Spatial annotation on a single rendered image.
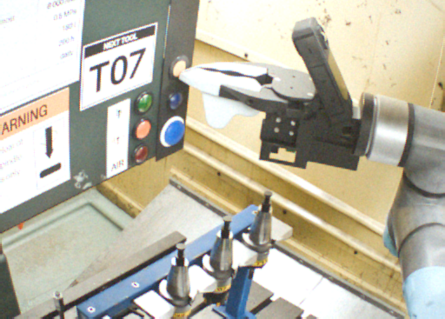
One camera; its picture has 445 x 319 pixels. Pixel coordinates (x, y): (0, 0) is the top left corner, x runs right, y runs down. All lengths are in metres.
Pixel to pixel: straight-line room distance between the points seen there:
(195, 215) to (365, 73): 0.74
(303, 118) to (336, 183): 0.89
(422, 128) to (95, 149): 0.35
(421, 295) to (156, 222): 1.35
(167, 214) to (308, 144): 1.24
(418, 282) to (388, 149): 0.16
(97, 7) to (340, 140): 0.30
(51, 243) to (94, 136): 1.48
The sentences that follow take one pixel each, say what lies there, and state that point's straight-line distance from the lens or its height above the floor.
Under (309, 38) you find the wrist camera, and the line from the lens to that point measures 0.60.
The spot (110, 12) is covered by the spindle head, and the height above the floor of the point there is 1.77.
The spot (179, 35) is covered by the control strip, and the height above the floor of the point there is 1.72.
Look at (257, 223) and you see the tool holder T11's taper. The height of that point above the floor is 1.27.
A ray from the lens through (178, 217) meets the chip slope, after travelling 1.84.
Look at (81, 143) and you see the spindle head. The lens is 0.62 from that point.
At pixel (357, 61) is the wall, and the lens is 1.36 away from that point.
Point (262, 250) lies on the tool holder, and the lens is 1.16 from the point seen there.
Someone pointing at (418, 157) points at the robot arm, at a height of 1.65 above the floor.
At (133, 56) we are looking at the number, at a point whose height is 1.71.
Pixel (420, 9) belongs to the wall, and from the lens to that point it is 1.25.
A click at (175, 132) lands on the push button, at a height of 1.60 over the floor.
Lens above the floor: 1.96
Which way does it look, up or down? 32 degrees down
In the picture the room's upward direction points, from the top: 8 degrees clockwise
